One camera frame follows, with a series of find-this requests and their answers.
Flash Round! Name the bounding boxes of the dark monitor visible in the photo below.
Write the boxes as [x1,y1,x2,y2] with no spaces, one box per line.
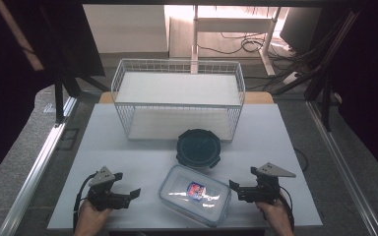
[280,6,323,56]

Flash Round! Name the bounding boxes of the black curtain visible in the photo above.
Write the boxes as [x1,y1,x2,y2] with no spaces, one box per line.
[321,0,378,189]
[0,0,106,192]

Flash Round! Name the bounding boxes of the white desk frame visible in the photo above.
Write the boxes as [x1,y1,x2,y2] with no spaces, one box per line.
[191,4,283,77]

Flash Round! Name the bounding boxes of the white wire two-tier rack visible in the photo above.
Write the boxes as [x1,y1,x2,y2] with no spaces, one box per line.
[110,58,246,143]

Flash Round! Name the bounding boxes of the white power strip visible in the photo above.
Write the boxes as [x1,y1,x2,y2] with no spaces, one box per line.
[283,71,300,86]

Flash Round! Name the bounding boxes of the person's left hand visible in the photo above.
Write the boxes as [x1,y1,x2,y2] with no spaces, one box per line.
[75,199,112,230]

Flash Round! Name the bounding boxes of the aluminium rail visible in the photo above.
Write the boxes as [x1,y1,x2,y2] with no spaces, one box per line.
[305,100,378,236]
[0,96,79,236]

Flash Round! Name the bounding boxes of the black metal stand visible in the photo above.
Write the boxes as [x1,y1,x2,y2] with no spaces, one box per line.
[272,8,363,133]
[54,77,111,126]

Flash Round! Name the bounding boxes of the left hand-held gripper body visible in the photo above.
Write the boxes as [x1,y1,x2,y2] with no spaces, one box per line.
[87,165,132,211]

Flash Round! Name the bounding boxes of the wooden table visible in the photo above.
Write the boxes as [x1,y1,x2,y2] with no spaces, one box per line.
[97,90,275,105]

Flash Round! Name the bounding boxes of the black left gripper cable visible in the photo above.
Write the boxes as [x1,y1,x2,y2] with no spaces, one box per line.
[72,171,98,231]

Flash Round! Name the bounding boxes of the dark round lidded food container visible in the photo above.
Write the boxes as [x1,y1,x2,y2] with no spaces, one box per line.
[175,128,221,170]

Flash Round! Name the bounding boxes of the black cables on floor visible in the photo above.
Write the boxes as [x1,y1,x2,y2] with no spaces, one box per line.
[197,30,269,56]

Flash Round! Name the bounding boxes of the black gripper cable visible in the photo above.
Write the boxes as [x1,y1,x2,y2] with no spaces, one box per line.
[278,185,295,230]
[72,171,98,231]

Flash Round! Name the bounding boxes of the clear rectangular lidded food container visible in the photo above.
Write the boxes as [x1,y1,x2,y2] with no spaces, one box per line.
[157,164,232,228]

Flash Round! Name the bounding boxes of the person's right hand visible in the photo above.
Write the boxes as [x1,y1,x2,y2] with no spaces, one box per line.
[255,199,291,230]

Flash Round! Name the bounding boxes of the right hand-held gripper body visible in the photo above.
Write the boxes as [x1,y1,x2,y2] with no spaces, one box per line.
[238,161,297,205]

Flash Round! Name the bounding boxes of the white cabinet panel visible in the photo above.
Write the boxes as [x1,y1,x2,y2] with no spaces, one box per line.
[83,4,170,55]

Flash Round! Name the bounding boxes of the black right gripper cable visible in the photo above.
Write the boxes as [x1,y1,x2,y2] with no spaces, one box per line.
[278,185,295,230]

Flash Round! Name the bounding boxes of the thin black cable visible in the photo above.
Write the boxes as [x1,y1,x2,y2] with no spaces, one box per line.
[292,147,309,173]

